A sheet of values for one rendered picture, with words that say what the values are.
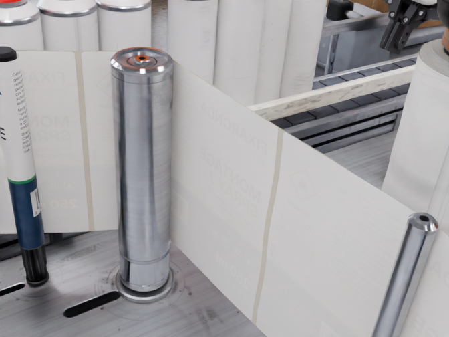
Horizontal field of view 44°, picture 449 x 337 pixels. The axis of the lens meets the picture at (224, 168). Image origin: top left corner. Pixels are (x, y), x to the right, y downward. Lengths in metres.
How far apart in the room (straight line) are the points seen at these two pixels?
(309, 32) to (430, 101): 0.29
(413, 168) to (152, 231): 0.19
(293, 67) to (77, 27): 0.28
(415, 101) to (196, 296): 0.22
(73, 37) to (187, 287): 0.24
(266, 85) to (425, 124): 0.29
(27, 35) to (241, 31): 0.22
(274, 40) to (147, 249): 0.32
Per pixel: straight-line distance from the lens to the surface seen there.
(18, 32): 0.50
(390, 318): 0.27
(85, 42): 0.53
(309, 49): 0.68
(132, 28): 0.54
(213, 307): 0.44
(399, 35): 0.82
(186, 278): 0.46
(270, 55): 0.65
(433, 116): 0.41
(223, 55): 0.61
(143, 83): 0.34
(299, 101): 0.67
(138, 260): 0.41
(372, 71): 0.87
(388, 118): 0.80
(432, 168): 0.42
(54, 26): 0.52
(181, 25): 0.58
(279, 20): 0.64
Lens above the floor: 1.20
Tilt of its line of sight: 33 degrees down
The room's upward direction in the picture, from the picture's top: 5 degrees clockwise
